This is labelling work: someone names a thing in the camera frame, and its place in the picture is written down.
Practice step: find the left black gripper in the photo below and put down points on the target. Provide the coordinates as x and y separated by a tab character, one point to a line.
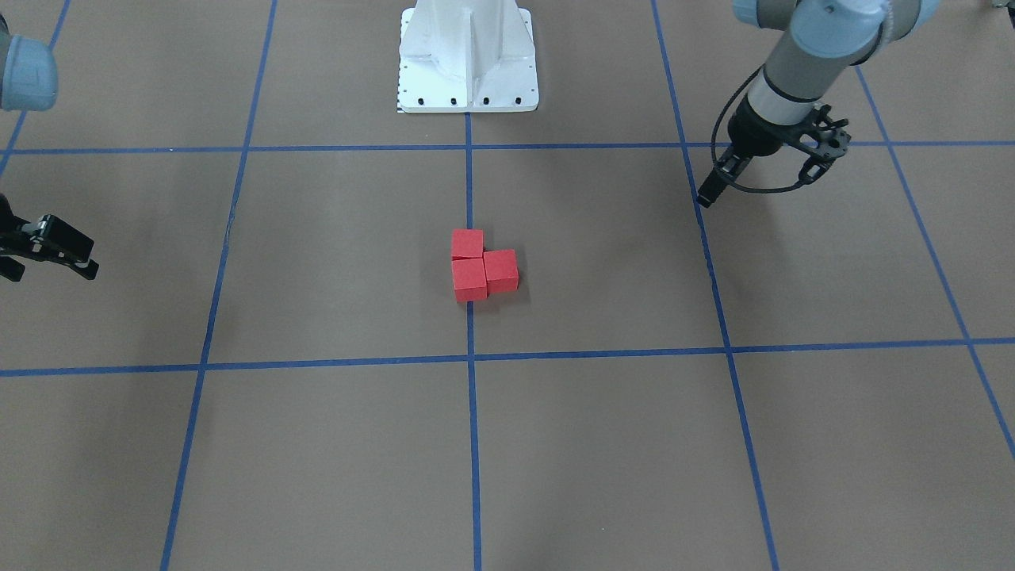
749	135

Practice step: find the red block placed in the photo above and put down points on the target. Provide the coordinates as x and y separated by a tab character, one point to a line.
467	243
469	280

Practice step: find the red block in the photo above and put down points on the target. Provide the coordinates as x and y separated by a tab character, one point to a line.
501	271

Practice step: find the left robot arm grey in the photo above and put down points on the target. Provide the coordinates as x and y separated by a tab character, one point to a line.
780	105

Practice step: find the white metal camera stand base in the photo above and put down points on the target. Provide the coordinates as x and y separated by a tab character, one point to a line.
467	57

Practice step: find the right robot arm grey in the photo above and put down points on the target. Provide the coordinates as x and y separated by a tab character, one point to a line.
30	83

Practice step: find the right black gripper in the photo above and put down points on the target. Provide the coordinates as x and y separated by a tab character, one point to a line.
49	239

